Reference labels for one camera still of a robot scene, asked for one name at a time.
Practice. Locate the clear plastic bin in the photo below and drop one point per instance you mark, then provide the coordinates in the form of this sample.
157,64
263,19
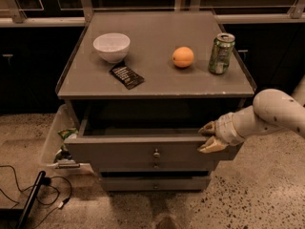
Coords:
49,157

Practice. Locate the grey drawer cabinet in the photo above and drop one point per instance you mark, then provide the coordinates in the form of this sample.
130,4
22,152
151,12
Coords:
87,84

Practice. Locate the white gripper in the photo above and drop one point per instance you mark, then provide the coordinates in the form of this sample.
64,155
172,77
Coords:
226,130

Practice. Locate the grey bottom drawer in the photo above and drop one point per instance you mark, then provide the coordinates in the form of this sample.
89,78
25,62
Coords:
114,184

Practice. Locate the grey middle drawer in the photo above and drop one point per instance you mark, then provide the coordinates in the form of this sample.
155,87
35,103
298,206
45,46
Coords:
159,166

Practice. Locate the grey drawer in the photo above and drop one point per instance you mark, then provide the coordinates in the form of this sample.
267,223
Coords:
159,166
112,137
114,184

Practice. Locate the black snack packet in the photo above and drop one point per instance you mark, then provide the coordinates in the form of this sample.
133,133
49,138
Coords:
129,78

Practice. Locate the green soda can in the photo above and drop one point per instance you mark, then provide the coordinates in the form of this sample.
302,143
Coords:
223,46

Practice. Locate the green chip bag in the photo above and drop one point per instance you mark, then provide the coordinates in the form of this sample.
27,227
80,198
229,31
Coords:
68,133

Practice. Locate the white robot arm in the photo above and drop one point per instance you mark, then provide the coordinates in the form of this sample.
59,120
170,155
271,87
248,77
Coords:
272,110

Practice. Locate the grey top drawer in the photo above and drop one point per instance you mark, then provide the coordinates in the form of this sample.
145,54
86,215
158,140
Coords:
112,137

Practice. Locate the white ceramic bowl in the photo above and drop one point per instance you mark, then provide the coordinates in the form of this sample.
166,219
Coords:
112,47

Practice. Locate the black flat bar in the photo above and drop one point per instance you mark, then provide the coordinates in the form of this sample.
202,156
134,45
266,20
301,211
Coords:
30,201

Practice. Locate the metal railing frame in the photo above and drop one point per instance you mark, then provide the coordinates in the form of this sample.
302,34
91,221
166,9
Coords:
225,11

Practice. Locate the orange fruit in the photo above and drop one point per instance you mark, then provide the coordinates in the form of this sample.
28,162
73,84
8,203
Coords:
183,57

